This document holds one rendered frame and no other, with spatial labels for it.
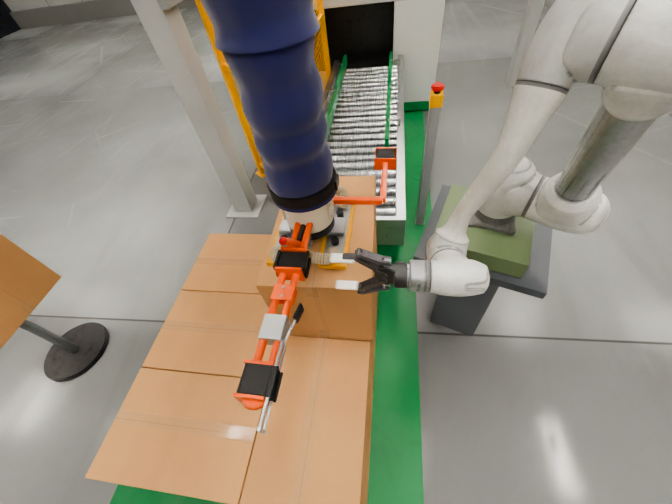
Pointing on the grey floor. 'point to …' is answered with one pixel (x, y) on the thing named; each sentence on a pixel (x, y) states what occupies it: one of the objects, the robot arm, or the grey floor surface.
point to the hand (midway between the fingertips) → (336, 272)
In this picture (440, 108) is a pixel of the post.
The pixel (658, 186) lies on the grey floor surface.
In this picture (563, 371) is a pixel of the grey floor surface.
